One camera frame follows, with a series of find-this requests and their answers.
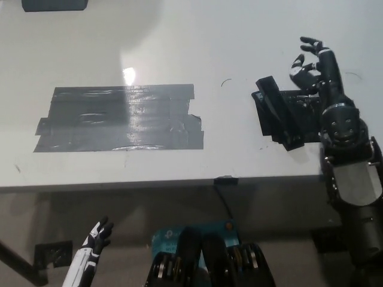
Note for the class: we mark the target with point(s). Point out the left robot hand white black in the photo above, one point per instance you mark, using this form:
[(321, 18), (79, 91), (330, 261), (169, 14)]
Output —
[(89, 254)]

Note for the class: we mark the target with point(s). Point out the right robot hand black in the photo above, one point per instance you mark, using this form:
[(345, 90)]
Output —
[(330, 68)]

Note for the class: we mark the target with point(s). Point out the black desk stapler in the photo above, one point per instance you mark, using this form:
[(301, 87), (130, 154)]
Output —
[(279, 115)]

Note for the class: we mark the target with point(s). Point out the robot torso black blocks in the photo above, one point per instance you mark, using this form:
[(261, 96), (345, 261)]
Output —
[(209, 263)]

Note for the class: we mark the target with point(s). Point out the black floor tape patch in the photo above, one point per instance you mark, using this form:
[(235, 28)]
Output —
[(327, 242), (54, 252)]

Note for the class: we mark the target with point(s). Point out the black slanted table leg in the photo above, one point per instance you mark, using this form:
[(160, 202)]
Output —
[(21, 260)]

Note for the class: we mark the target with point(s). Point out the teal router box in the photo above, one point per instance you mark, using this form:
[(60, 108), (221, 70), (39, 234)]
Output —
[(167, 239)]

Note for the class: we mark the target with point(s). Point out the small black tape piece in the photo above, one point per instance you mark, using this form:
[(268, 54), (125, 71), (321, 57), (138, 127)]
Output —
[(226, 180)]

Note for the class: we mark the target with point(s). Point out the dark grey box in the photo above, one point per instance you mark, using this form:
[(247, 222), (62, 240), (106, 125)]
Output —
[(54, 4)]

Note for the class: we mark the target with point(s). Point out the large grey duct tape patch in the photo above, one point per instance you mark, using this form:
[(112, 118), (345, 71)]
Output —
[(119, 119)]

